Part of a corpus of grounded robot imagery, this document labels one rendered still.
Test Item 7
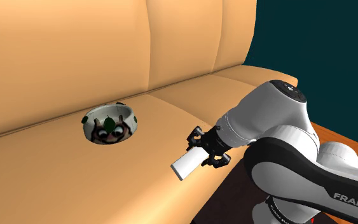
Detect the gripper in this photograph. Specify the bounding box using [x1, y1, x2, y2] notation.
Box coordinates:
[186, 125, 233, 169]

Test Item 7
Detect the white rectangular box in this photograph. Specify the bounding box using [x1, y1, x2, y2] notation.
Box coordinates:
[170, 145, 209, 181]

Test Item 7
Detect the white bowl with animal print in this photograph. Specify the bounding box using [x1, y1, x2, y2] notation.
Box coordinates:
[81, 102, 139, 146]

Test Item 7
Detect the tan leather sofa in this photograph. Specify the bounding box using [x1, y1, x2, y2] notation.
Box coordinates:
[0, 0, 299, 224]

